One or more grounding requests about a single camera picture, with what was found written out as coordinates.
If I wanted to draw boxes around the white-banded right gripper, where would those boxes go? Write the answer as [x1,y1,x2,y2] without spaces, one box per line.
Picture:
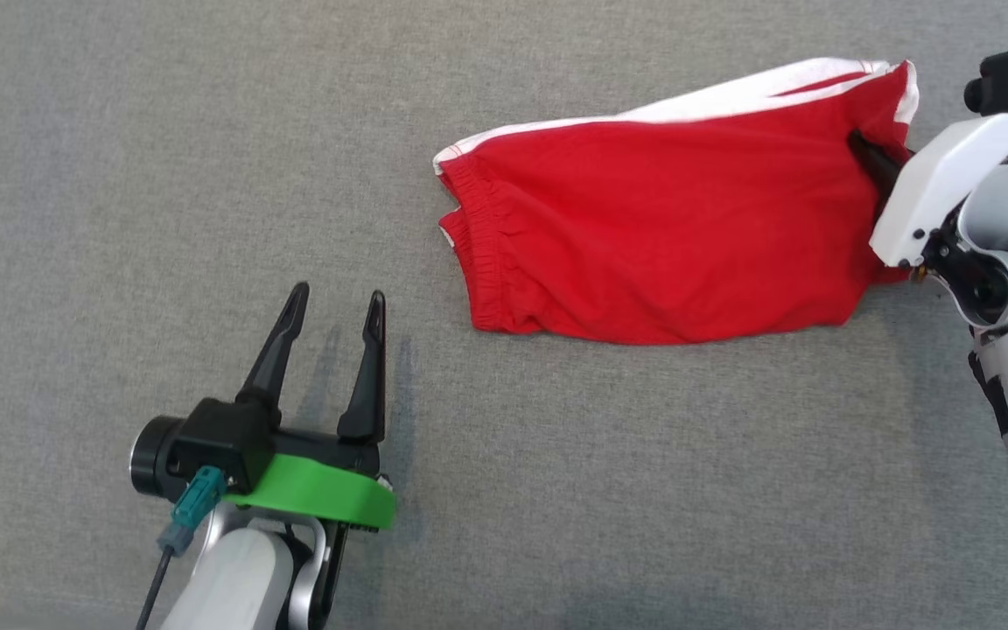
[847,114,1008,268]

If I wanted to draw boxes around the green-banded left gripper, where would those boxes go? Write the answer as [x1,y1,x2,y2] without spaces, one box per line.
[224,282,397,530]

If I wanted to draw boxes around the red white-striped shorts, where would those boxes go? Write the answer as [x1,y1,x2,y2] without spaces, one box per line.
[432,58,919,345]

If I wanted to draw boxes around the grey fabric sofa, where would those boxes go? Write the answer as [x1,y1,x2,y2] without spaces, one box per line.
[0,0,1008,630]

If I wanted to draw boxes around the left teal-plug black cable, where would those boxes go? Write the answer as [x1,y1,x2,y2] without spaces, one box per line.
[135,466,228,630]

